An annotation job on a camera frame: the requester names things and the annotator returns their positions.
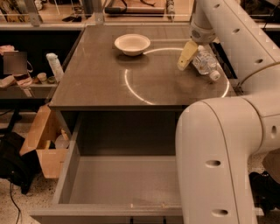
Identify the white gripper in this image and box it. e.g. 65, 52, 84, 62
177, 24, 216, 71

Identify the clear plastic water bottle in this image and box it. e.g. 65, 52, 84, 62
192, 45, 221, 81

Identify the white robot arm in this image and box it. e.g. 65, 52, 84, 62
176, 0, 280, 224

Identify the grey cabinet with top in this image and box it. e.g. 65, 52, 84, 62
48, 24, 238, 156

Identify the white bottle on shelf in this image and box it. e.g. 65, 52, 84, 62
46, 52, 64, 82

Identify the open grey top drawer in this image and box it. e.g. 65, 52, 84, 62
31, 111, 183, 224

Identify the pink lidded drink bottle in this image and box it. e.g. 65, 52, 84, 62
0, 45, 32, 88

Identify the white paper bowl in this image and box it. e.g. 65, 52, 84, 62
115, 34, 151, 56

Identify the beige trouser leg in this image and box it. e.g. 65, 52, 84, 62
262, 149, 280, 184

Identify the small jar on shelf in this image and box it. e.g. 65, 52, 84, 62
37, 73, 47, 84

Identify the black shoe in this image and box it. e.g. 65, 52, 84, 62
249, 171, 280, 215

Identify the open cardboard box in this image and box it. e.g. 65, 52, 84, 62
20, 105, 69, 179

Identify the black bag on floor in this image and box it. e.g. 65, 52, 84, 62
0, 132, 41, 194

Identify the black drawer handle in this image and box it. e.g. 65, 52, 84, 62
129, 216, 167, 224

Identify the black floor cable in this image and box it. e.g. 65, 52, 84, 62
9, 182, 23, 224

